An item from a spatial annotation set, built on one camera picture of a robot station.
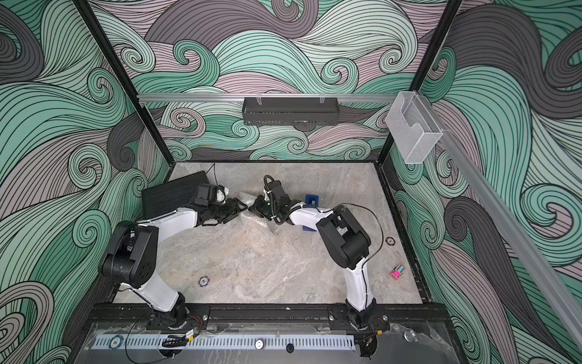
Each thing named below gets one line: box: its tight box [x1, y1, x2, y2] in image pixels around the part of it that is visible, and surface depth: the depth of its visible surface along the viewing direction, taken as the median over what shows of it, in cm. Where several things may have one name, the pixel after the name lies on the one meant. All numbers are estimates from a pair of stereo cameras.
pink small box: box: [389, 264, 406, 281], surface depth 83 cm
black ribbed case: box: [141, 170, 210, 220], surface depth 103 cm
